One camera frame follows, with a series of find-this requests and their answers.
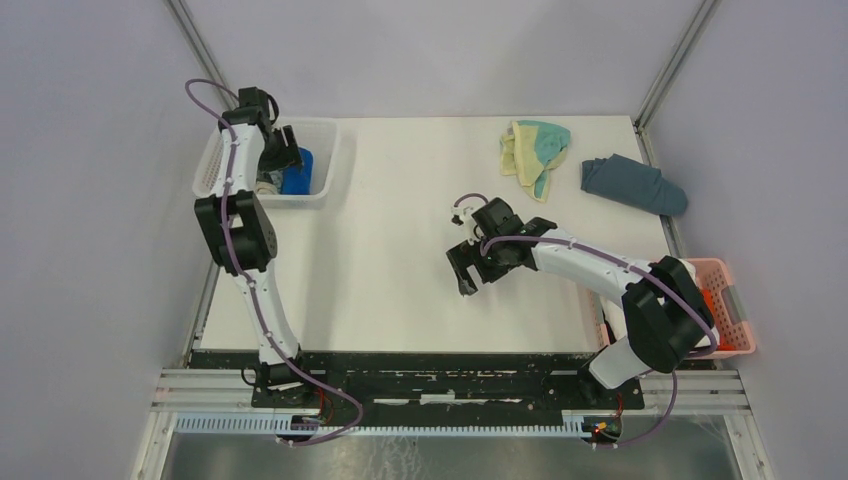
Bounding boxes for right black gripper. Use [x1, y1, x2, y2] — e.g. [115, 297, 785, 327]
[447, 232, 513, 295]

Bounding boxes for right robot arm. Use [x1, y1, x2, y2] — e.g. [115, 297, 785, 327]
[446, 198, 719, 408]

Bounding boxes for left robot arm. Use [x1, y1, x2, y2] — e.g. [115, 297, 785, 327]
[194, 87, 315, 407]

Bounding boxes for patterned rolled towel right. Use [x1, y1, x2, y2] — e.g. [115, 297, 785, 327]
[255, 169, 284, 195]

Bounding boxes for white plastic basket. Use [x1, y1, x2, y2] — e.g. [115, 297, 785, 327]
[192, 116, 341, 210]

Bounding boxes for white cloth in pink basket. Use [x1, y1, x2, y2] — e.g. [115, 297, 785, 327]
[600, 260, 702, 344]

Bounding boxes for green yellow towel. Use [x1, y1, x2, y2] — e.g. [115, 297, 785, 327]
[499, 120, 571, 203]

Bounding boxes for grey blue towel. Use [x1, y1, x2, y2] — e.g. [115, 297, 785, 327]
[580, 154, 689, 217]

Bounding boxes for pink plastic basket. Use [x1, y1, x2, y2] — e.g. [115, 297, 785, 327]
[583, 258, 756, 360]

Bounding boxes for orange item in basket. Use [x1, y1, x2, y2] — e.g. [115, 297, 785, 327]
[700, 288, 737, 352]

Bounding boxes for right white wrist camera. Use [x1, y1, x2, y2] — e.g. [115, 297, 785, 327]
[451, 205, 482, 245]

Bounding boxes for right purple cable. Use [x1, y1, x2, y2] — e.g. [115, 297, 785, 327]
[453, 192, 720, 450]

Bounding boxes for purple cable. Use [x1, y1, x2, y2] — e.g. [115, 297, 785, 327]
[184, 78, 366, 448]
[453, 192, 720, 450]

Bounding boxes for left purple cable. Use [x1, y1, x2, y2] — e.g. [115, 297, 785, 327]
[184, 78, 366, 448]

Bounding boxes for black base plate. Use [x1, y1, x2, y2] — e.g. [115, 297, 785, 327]
[188, 349, 717, 429]

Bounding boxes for white cable duct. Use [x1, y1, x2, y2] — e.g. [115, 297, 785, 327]
[173, 413, 601, 440]

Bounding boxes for aluminium frame rails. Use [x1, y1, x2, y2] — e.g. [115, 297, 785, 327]
[131, 369, 775, 479]

